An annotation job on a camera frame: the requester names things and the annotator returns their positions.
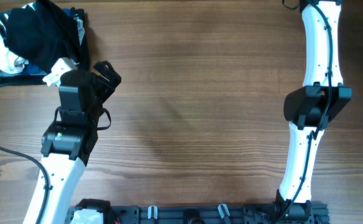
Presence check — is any black t-shirt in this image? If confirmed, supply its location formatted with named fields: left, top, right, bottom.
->
left=6, top=0, right=90, bottom=73

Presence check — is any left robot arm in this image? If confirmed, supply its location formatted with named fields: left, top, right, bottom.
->
left=24, top=58, right=121, bottom=223

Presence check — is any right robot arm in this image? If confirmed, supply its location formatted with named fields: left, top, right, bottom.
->
left=271, top=0, right=352, bottom=223

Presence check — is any black folded garment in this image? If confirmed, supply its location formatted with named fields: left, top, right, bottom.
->
left=0, top=7, right=91, bottom=85

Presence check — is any grey folded garment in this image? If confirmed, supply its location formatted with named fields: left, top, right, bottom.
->
left=73, top=16, right=85, bottom=45

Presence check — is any blue folded garment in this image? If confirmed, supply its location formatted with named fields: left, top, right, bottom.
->
left=0, top=7, right=75, bottom=76

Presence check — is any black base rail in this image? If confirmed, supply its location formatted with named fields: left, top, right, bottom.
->
left=65, top=203, right=329, bottom=224

